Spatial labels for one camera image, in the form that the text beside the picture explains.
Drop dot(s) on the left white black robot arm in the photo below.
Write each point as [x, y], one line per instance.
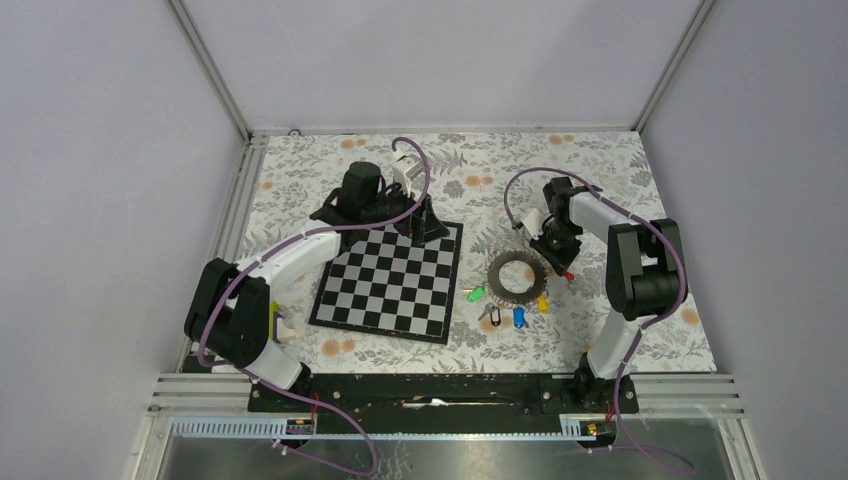
[230, 312]

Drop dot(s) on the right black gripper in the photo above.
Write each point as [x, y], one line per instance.
[558, 261]

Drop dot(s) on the black white chessboard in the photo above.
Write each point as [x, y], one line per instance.
[384, 285]

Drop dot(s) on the small white yellow block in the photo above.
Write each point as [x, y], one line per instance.
[279, 331]

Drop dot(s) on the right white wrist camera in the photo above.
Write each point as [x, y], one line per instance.
[532, 222]

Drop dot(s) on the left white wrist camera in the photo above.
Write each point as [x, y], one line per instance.
[404, 170]

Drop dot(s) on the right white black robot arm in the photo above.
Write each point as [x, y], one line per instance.
[644, 279]

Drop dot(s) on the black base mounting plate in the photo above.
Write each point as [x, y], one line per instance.
[432, 404]

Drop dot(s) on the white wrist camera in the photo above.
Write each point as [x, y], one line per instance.
[532, 222]
[404, 170]

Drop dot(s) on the key organiser with rings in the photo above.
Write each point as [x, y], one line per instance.
[505, 289]

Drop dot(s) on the floral patterned table mat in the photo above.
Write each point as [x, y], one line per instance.
[478, 180]

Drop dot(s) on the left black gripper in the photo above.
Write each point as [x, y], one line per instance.
[423, 225]

